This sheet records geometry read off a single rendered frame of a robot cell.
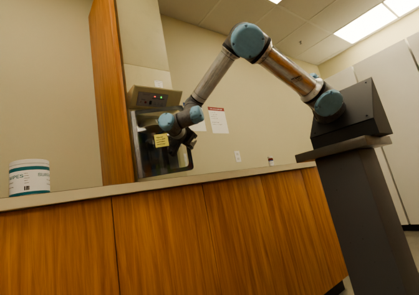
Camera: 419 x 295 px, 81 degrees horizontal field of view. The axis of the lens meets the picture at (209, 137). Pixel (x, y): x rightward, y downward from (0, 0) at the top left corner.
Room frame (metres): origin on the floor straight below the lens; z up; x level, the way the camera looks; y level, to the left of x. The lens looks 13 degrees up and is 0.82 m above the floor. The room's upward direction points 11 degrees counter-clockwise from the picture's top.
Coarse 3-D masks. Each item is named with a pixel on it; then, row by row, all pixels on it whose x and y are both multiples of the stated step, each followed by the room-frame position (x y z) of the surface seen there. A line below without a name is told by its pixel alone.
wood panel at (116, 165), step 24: (96, 0) 1.42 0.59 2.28; (96, 24) 1.46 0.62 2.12; (96, 48) 1.50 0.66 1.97; (96, 72) 1.54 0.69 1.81; (120, 72) 1.24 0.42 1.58; (96, 96) 1.58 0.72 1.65; (120, 96) 1.23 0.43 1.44; (120, 120) 1.24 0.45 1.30; (120, 144) 1.27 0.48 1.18; (120, 168) 1.31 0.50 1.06
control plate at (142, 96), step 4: (140, 92) 1.31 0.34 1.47; (144, 92) 1.32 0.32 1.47; (148, 92) 1.33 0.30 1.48; (140, 96) 1.32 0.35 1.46; (144, 96) 1.33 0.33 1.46; (148, 96) 1.35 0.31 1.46; (152, 96) 1.36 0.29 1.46; (156, 96) 1.38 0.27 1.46; (160, 96) 1.39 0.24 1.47; (164, 96) 1.41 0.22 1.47; (140, 100) 1.34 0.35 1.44; (144, 100) 1.35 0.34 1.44; (148, 100) 1.37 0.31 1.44; (152, 100) 1.38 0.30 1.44; (156, 100) 1.39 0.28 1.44; (160, 100) 1.41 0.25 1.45; (164, 100) 1.43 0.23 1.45; (140, 104) 1.35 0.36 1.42; (144, 104) 1.37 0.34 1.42; (148, 104) 1.38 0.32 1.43; (152, 104) 1.40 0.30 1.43; (156, 104) 1.41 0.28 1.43; (160, 104) 1.43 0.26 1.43; (164, 104) 1.44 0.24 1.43
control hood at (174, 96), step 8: (136, 88) 1.28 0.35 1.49; (144, 88) 1.30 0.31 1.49; (152, 88) 1.33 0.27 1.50; (160, 88) 1.36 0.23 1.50; (128, 96) 1.33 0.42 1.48; (136, 96) 1.31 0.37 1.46; (168, 96) 1.42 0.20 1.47; (176, 96) 1.46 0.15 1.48; (128, 104) 1.34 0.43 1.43; (136, 104) 1.34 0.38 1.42; (168, 104) 1.46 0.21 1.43; (176, 104) 1.50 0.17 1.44
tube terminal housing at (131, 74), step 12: (132, 72) 1.38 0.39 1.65; (144, 72) 1.43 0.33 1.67; (156, 72) 1.48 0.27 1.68; (168, 72) 1.54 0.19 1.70; (132, 84) 1.37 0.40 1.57; (144, 84) 1.42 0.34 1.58; (168, 84) 1.53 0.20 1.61; (132, 144) 1.36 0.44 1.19; (132, 156) 1.37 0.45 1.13; (144, 180) 1.37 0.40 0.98
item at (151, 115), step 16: (144, 112) 1.36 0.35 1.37; (160, 112) 1.38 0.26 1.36; (176, 112) 1.40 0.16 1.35; (144, 128) 1.35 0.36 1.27; (160, 128) 1.37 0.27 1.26; (144, 144) 1.35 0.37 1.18; (144, 160) 1.35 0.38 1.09; (160, 160) 1.37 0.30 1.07; (176, 160) 1.39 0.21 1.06; (192, 160) 1.41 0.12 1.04; (144, 176) 1.35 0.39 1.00
